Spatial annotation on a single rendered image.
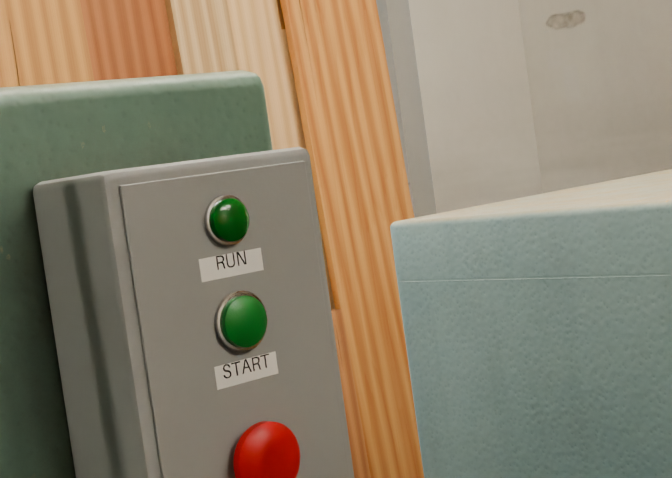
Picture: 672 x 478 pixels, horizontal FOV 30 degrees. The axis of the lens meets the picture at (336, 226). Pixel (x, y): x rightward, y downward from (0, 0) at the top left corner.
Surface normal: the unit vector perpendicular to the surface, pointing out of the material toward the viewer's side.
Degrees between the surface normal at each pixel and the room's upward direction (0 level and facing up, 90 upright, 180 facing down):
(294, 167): 90
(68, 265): 90
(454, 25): 90
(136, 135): 90
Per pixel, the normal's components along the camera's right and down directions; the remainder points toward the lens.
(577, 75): -0.75, 0.14
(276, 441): 0.64, -0.21
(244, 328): 0.62, 0.00
